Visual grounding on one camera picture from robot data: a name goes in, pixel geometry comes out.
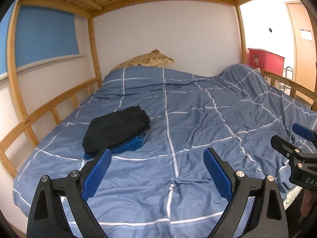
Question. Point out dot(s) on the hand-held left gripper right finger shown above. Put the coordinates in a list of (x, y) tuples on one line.
[(219, 173)]

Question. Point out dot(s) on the blue window blind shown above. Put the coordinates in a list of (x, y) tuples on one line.
[(47, 34)]

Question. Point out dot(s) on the white patterned bed sheet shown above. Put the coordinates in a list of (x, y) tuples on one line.
[(292, 197)]

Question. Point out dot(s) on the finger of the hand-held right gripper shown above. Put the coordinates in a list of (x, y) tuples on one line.
[(284, 145), (301, 131)]

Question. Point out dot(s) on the black metal rack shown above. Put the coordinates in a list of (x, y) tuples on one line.
[(291, 74)]

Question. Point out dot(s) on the blue checked blanket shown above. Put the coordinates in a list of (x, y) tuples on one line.
[(198, 129)]

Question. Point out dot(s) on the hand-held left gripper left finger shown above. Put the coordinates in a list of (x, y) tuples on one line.
[(97, 173)]

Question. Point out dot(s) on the blue folded garment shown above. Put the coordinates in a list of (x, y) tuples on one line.
[(128, 145)]

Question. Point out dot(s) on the brown patterned pillow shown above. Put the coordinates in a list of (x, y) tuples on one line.
[(148, 59)]

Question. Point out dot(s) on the paper notice on door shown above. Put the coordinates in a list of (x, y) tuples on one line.
[(306, 34)]

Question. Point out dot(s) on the person's right hand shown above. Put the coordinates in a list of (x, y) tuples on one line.
[(306, 202)]

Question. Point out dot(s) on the black pants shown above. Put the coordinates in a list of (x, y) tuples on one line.
[(111, 129)]

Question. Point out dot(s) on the red storage bin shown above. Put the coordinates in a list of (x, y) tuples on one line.
[(267, 60)]

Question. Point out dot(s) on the wooden bunk bed frame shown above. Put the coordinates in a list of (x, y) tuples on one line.
[(93, 42)]

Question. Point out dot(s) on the wooden door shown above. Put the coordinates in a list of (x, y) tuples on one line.
[(299, 62)]

